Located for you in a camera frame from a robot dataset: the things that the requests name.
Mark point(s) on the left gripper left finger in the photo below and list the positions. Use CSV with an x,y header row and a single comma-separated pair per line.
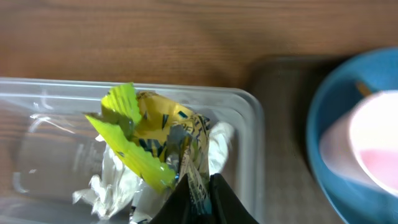
x,y
177,209

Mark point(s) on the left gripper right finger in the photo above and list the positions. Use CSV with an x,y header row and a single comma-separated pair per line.
x,y
226,207

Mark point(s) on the white tissue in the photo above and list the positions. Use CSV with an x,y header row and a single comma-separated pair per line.
x,y
220,136
118,188

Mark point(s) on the green yellow snack wrapper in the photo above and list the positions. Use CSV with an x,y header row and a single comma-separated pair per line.
x,y
159,139

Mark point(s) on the dark blue plate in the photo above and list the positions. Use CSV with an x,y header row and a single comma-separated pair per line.
x,y
336,95

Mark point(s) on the clear plastic bin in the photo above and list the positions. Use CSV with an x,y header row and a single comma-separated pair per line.
x,y
49,149

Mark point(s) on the pink cup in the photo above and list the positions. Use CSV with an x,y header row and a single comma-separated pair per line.
x,y
362,144

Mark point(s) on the left wooden chopstick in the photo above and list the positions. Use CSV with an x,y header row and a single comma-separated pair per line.
x,y
363,89

